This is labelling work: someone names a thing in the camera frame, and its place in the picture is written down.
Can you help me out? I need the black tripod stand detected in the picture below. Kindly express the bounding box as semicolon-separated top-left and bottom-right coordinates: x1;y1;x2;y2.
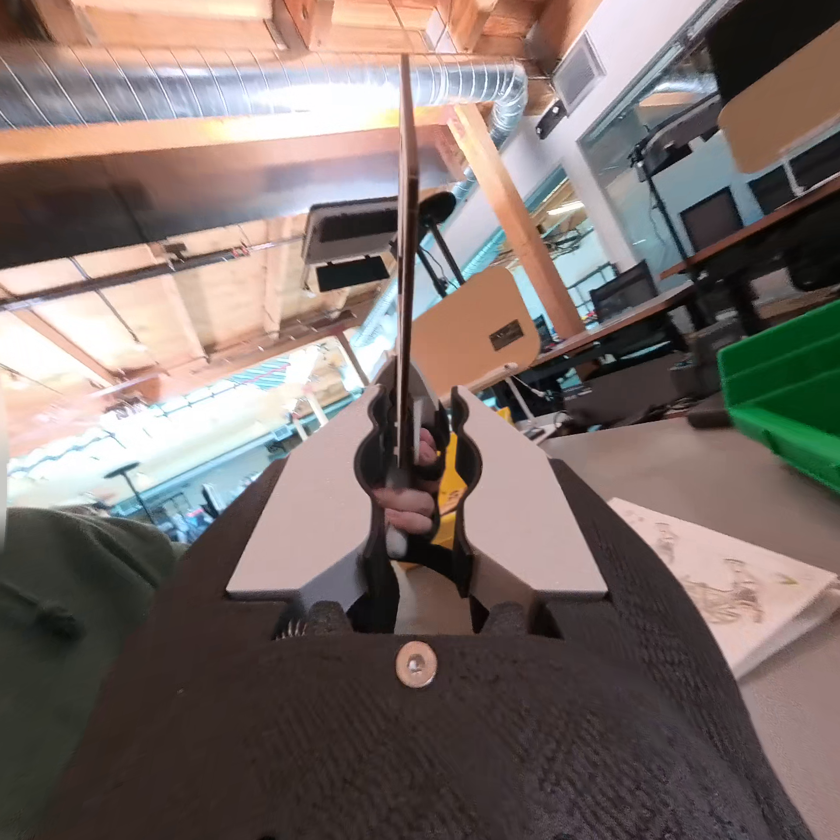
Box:
626;128;713;329

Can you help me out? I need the laser-cut wooden puzzle sheet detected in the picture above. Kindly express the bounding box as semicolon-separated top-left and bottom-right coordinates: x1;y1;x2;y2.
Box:
390;54;422;487

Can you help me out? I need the person's left hand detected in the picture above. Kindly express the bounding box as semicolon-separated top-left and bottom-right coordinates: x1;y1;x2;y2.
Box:
377;427;441;543

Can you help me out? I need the white air vent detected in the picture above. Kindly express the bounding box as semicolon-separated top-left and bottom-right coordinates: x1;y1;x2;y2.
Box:
551;31;606;114

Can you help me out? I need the brown-topped background desk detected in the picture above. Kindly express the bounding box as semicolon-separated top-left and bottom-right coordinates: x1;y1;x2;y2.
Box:
659;177;840;280
525;282;697;368

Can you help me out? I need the grey desk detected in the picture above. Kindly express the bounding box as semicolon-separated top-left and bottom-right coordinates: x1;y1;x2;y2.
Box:
538;394;840;840

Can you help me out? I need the black floor lamp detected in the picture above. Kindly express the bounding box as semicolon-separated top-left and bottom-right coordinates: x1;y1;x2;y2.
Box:
105;459;158;526

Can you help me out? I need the grey light panel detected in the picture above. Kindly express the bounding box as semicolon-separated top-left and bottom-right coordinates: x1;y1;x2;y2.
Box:
301;196;403;293

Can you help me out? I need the black computer monitor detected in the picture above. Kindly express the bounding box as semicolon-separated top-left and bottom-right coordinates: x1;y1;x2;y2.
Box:
679;187;744;253

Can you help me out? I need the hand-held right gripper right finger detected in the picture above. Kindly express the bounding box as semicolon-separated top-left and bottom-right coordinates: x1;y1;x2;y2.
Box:
451;385;608;614

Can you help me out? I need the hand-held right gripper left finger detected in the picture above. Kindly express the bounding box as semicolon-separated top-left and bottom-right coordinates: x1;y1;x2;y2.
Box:
226;385;396;634

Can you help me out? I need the green plastic bin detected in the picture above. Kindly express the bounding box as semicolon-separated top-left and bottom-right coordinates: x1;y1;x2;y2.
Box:
717;314;840;494

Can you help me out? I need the dark grey box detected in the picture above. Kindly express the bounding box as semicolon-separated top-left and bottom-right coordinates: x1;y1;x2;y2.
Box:
692;318;746;398

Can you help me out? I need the white instruction booklet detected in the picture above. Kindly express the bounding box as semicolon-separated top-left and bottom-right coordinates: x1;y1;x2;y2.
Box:
607;497;840;681

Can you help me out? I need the tan chair back with label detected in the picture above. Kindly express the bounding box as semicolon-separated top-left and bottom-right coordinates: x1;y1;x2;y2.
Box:
408;266;542;398

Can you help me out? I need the yellow plastic bin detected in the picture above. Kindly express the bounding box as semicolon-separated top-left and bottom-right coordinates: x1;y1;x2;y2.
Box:
400;446;475;568

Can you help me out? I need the person's green hoodie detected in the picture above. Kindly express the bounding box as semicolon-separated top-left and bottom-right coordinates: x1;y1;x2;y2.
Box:
0;505;194;840

